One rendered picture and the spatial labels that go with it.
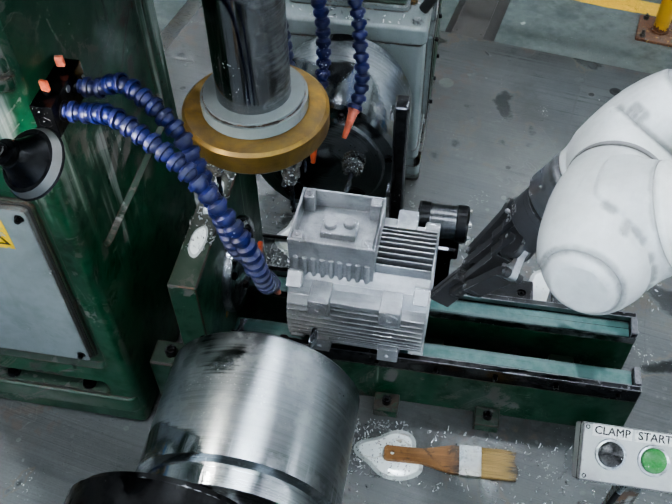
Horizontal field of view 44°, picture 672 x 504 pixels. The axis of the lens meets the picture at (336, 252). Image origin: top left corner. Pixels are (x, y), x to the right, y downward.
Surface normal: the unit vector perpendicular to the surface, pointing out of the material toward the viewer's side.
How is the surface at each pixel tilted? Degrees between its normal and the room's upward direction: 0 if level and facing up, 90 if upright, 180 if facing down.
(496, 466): 1
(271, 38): 90
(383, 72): 40
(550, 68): 0
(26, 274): 90
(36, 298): 90
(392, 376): 90
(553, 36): 0
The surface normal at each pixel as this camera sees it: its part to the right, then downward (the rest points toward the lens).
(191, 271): -0.01, -0.64
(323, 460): 0.79, -0.27
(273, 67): 0.62, 0.59
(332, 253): -0.19, 0.76
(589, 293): -0.54, 0.61
